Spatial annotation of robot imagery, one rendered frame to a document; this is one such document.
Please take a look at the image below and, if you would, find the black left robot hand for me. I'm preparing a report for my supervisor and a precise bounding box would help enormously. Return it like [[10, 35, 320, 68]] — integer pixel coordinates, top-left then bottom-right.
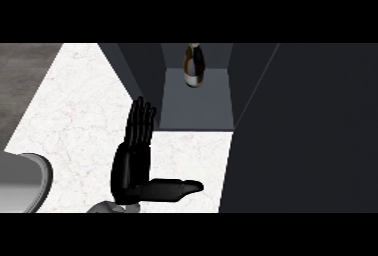
[[109, 96, 205, 206]]

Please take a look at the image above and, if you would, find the dark grey cabinet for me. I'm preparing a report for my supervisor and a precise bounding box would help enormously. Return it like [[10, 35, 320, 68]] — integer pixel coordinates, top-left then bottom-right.
[[97, 42, 280, 132]]

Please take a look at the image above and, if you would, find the dark wine bottle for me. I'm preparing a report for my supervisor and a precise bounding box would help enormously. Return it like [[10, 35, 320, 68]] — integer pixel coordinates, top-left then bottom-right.
[[181, 42, 208, 89]]

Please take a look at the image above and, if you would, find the dark grey cabinet door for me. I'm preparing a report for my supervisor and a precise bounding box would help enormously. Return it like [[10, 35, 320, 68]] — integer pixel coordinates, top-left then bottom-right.
[[217, 42, 378, 214]]

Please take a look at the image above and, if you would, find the grey rounded sink basin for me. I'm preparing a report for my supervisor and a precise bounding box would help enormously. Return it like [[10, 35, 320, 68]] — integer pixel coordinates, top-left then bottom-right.
[[0, 151, 54, 214]]

